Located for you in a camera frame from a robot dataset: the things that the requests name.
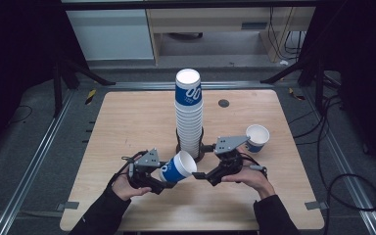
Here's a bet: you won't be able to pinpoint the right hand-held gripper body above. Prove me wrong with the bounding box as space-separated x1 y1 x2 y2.
213 135 251 177

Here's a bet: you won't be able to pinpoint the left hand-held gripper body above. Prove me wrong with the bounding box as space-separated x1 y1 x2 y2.
128 148 162 189

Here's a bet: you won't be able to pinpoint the black cup holder stand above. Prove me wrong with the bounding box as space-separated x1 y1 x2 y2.
174 126 207 165

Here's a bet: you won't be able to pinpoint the blue white paper cup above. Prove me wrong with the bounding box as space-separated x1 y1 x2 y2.
245 123 270 154
159 150 198 183

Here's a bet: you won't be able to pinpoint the stack of paper cups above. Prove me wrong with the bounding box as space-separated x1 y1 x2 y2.
174 68 205 160

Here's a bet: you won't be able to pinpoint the person's right hand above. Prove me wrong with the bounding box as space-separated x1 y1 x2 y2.
221 164 277 200

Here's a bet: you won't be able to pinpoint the person's left hand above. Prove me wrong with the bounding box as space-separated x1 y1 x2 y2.
111 171 153 202

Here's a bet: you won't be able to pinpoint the yellow black tape strip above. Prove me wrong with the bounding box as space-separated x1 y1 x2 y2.
288 87 306 101
84 88 97 106

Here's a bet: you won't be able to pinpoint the black metal stand leg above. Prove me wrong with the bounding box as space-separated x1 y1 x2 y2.
259 48 327 114
52 48 117 118

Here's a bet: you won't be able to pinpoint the white cabinet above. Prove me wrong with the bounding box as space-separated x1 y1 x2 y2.
67 9 155 62

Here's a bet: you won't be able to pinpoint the left hand-held gripper cable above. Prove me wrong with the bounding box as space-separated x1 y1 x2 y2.
107 150 148 189

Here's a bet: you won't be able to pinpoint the hand-held gripper cable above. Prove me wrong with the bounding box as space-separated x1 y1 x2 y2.
241 152 269 179
107 150 148 189

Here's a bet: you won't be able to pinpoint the right hand-held gripper cable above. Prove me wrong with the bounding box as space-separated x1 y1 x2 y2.
241 152 269 179

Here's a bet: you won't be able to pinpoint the aluminium floor rail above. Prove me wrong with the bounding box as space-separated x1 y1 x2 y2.
0 89 75 235
302 89 376 235
106 80 275 91

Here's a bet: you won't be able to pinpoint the grey table bracket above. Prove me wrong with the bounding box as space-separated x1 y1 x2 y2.
304 201 329 211
57 201 80 212

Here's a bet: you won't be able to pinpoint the hanging black cables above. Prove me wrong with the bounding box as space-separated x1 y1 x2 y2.
268 7 306 63

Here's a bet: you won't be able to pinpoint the thin black floor cable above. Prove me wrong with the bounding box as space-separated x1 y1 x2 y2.
8 104 34 125

